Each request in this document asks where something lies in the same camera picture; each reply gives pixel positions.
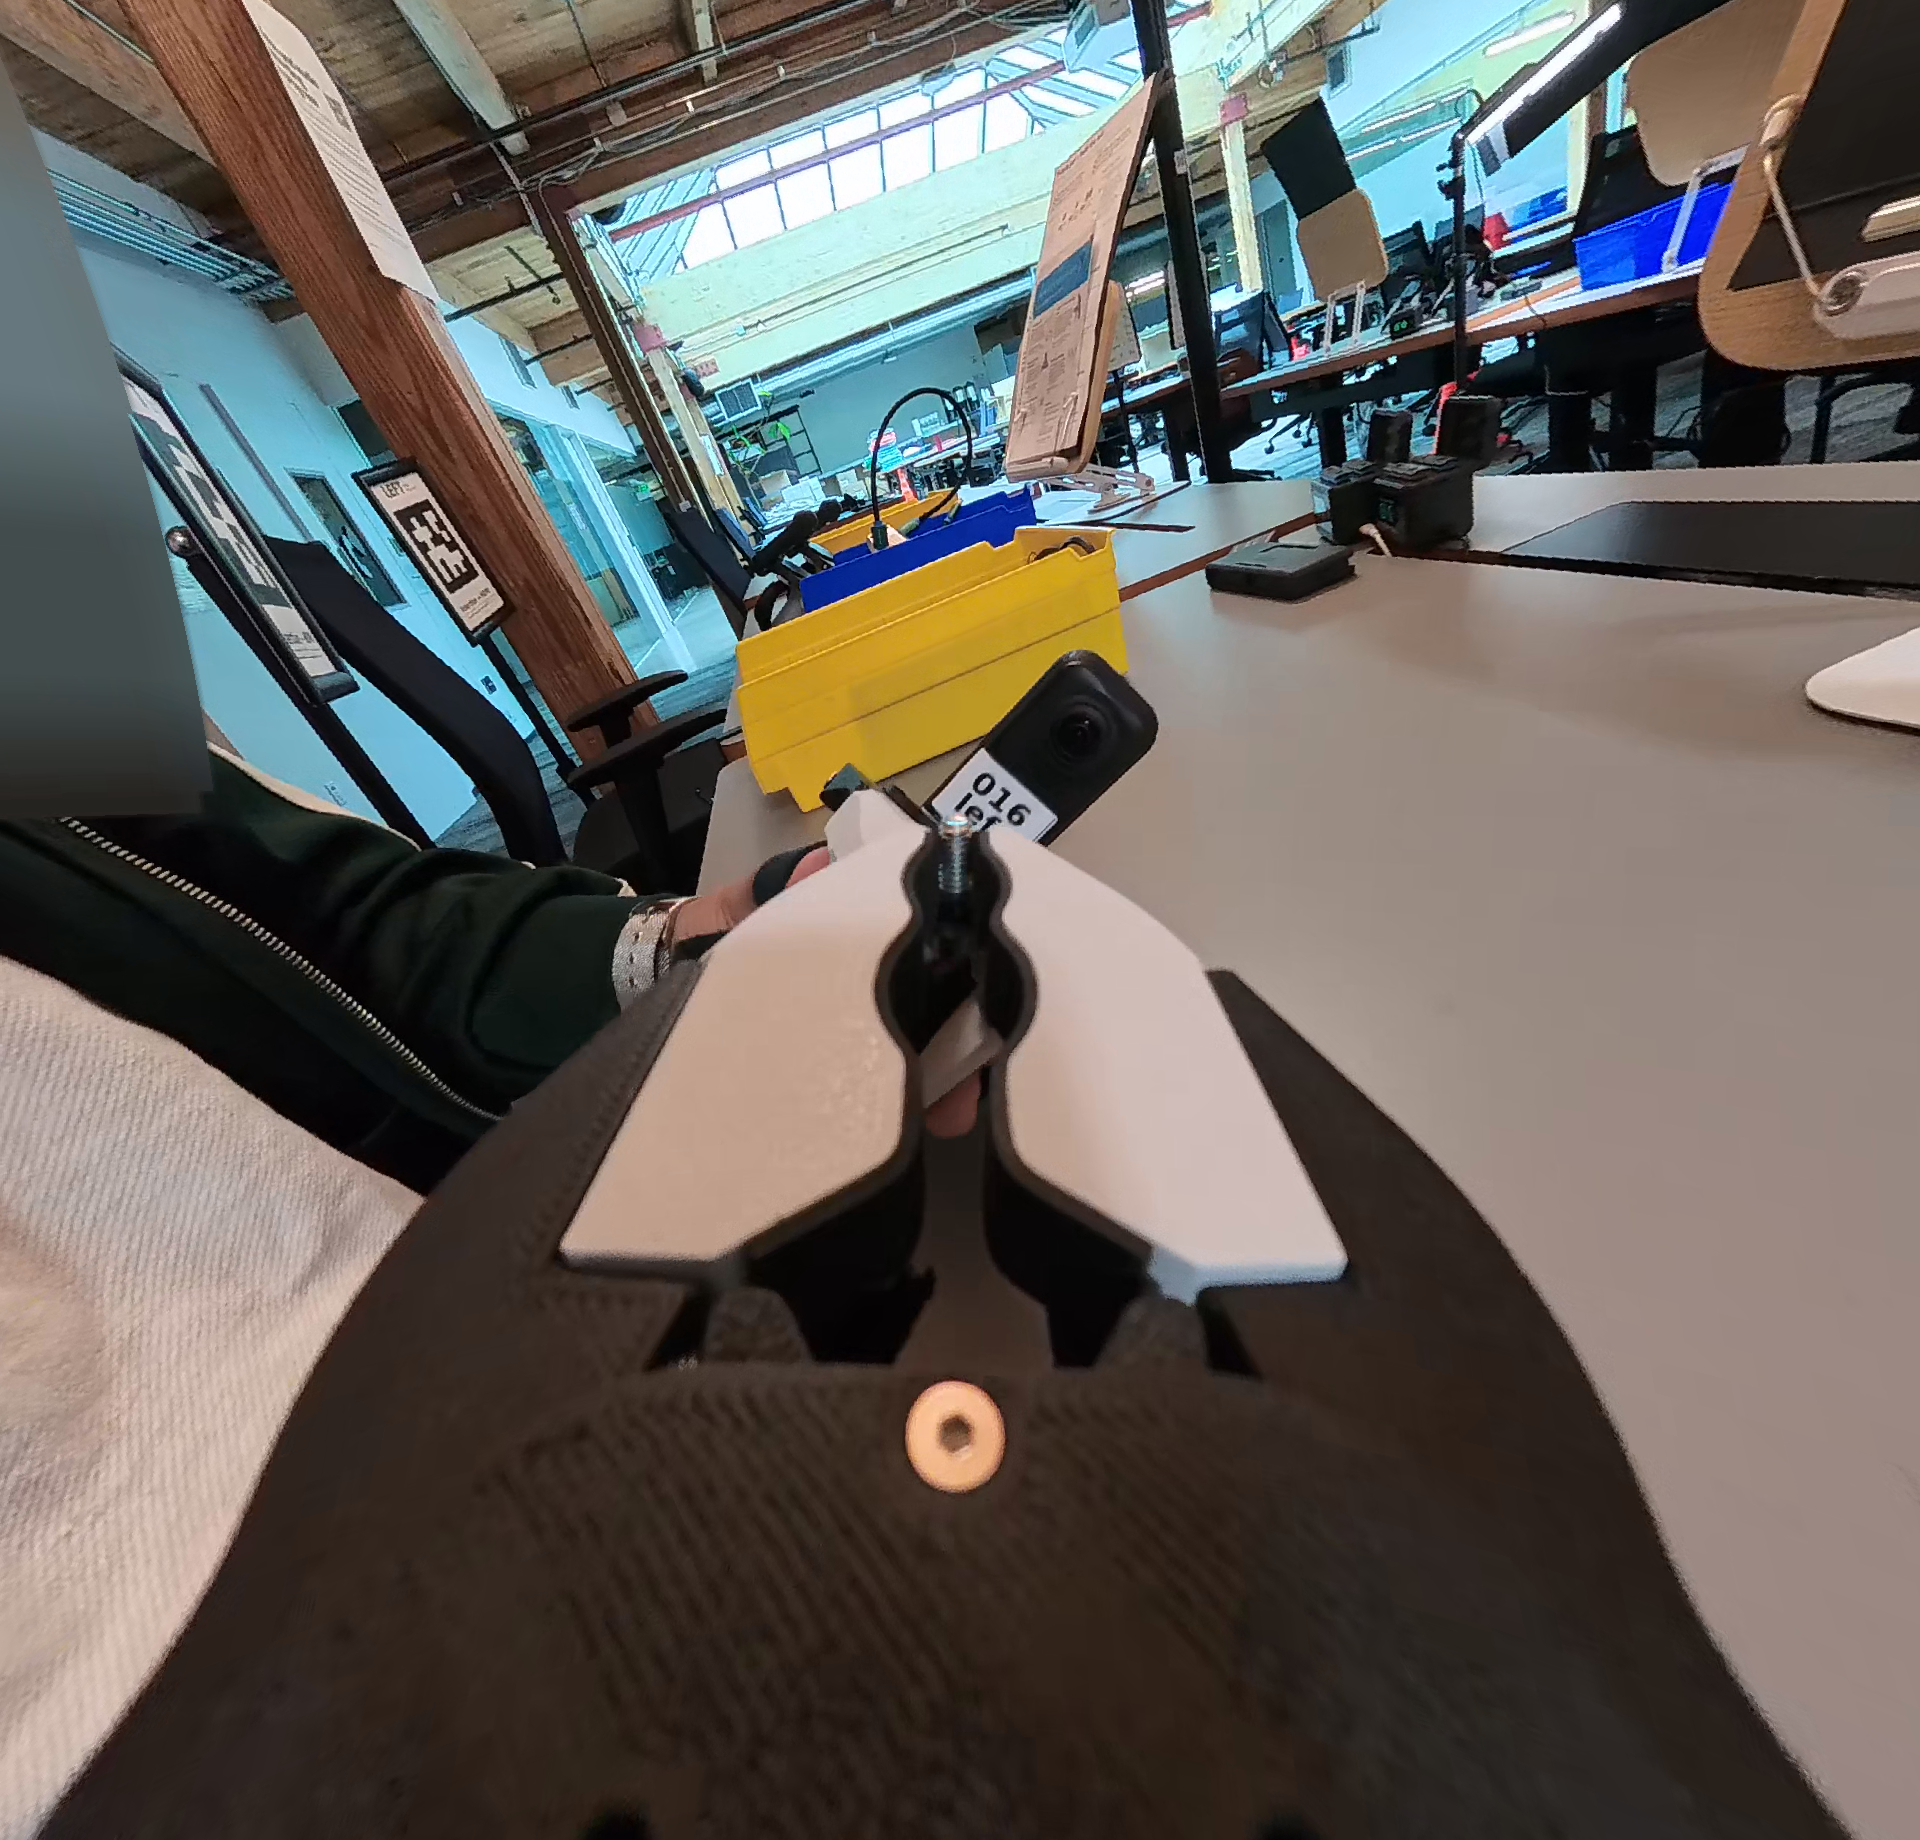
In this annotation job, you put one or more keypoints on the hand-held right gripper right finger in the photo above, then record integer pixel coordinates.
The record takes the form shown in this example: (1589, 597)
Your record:
(1156, 1090)

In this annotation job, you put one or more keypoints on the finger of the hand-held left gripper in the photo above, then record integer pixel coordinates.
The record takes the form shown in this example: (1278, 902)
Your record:
(960, 1052)
(870, 831)

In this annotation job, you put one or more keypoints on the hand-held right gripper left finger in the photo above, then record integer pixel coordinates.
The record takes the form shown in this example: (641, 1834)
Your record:
(751, 1076)

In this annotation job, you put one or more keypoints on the black star knob screw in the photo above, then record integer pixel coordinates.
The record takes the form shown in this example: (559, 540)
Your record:
(941, 941)

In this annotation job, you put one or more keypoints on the yellow plastic bin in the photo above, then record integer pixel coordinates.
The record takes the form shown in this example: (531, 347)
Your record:
(901, 509)
(901, 656)

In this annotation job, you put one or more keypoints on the person's left forearm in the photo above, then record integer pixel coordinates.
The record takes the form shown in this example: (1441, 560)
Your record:
(451, 941)

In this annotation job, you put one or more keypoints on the person's left hand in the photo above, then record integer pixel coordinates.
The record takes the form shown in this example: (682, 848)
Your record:
(741, 902)

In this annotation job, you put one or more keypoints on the silver mesh watch band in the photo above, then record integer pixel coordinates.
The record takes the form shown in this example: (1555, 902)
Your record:
(647, 947)

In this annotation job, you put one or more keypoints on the blue plastic bin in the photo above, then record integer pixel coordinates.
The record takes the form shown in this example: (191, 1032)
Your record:
(901, 558)
(1636, 242)

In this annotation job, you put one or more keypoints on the white board stand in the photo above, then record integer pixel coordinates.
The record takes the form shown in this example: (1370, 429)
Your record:
(1102, 478)

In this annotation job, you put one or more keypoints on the flat black device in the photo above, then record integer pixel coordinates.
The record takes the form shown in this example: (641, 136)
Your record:
(1278, 570)

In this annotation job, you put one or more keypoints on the black battery charger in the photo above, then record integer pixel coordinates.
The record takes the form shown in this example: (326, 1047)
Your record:
(1346, 506)
(1426, 509)

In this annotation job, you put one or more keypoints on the black office chair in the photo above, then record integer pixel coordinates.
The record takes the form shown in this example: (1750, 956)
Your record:
(495, 730)

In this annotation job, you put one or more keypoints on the dark green jacket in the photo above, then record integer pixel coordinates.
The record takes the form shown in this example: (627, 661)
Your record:
(271, 941)

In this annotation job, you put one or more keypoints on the framed marker poster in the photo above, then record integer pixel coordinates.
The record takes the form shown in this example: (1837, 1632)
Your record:
(226, 520)
(435, 543)

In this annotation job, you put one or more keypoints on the black pole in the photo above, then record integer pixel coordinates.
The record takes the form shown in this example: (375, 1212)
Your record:
(1176, 207)

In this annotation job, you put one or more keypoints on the small wooden board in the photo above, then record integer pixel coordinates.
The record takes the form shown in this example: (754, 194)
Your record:
(1339, 242)

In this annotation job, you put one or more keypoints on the cream trousers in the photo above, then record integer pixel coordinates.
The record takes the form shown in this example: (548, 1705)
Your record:
(166, 1346)

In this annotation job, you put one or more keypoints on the black desk mat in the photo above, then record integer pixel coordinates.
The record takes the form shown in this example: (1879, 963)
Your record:
(1725, 543)

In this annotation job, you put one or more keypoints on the wooden pillar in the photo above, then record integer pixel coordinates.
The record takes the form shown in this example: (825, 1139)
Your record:
(375, 310)

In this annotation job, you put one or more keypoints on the white stand base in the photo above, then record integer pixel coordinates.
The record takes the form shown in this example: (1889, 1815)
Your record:
(1876, 685)

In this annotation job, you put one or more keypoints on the black desk lamp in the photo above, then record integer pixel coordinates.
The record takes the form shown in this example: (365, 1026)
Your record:
(1546, 72)

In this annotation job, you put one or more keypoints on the paper notice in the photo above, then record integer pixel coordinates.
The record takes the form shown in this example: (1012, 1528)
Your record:
(336, 130)

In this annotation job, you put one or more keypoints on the large wooden board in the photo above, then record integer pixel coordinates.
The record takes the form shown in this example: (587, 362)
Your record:
(1711, 102)

